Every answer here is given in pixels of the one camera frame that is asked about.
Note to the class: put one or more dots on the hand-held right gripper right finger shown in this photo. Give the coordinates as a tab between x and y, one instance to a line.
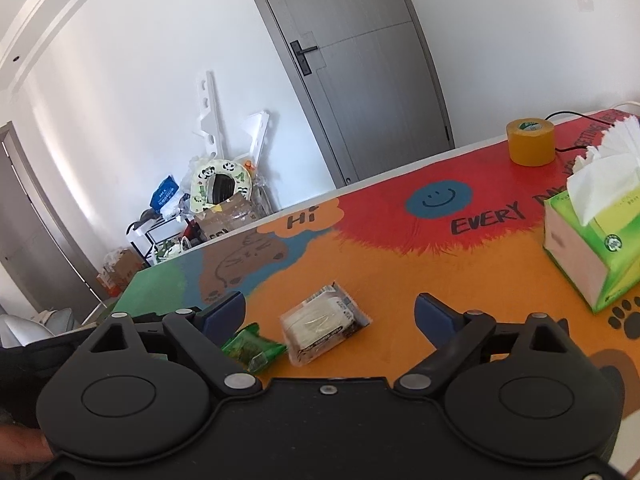
435	317

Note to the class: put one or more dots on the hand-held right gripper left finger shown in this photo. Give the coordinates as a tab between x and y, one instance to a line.
225	312

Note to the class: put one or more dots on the green snack packet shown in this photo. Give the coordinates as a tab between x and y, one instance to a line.
252	347

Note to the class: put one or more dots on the clear white snack packet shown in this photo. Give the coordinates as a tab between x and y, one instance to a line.
322	327

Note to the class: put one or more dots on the person's left hand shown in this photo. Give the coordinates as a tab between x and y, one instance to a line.
20	450

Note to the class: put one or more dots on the colourful printed table mat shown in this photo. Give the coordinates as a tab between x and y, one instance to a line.
380	270

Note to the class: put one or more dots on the white plastic bag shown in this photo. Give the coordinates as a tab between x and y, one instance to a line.
170	251

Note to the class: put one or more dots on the printed cardboard carton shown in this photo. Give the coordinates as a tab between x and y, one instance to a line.
227	217

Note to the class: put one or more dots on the black shoe rack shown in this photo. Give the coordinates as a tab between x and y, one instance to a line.
145	232

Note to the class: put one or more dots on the orange brown cardboard carton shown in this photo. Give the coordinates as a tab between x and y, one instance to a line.
117	269

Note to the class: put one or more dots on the panda print toilet seat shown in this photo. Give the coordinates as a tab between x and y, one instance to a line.
217	182

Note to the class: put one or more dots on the blue bag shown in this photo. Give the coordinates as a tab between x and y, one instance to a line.
165	192

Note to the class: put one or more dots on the green tissue box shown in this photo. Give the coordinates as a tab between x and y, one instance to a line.
585	260

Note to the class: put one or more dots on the short white holed board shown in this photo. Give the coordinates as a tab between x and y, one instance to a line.
257	132

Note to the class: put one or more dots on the yellow tape roll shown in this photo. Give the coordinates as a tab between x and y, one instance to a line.
530	142

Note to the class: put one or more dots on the tall white holed board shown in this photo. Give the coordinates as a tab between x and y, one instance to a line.
207	110

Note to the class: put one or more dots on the grey door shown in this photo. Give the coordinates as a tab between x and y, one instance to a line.
365	85

